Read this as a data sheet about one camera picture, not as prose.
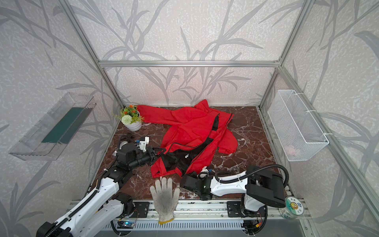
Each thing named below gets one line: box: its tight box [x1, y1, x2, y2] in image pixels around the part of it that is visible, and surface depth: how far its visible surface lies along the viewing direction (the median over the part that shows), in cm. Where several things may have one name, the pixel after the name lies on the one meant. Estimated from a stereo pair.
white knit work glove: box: [150, 176, 181, 225], surface depth 79 cm
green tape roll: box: [278, 196, 304, 220], surface depth 68 cm
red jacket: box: [136, 99, 238, 178], surface depth 98 cm
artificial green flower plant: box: [114, 104, 146, 126], surface depth 97 cm
